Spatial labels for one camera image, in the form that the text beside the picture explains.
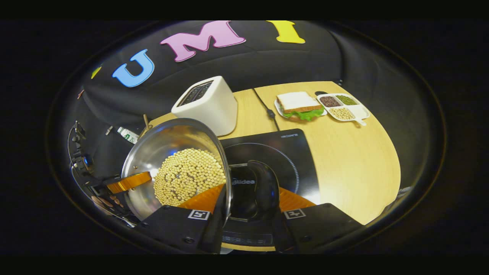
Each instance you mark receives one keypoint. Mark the white drink bottle green label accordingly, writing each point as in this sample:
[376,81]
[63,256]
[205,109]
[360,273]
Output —
[128,135]

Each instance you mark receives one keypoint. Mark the copper cloth clip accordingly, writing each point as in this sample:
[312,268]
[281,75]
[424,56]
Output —
[80,94]

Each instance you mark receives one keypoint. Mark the pile of yellow soybeans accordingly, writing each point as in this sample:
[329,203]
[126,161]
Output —
[187,175]

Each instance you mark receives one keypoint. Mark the white divided tray with beans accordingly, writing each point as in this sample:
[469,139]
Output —
[344,107]

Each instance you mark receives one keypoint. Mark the black induction cooktop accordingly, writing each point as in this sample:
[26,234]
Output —
[282,149]

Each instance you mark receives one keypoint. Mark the silver cloth clip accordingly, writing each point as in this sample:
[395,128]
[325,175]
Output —
[109,130]

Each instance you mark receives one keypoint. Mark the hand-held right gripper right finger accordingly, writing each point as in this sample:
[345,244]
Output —
[283,236]

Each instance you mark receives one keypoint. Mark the sandwich with lettuce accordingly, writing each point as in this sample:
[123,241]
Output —
[298,103]

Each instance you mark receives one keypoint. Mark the white toaster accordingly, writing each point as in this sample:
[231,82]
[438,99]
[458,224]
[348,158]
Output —
[208,103]

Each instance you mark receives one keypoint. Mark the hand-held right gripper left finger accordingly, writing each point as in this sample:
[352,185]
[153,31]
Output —
[212,236]

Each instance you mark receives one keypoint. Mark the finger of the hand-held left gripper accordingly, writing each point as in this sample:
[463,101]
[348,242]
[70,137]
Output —
[130,182]

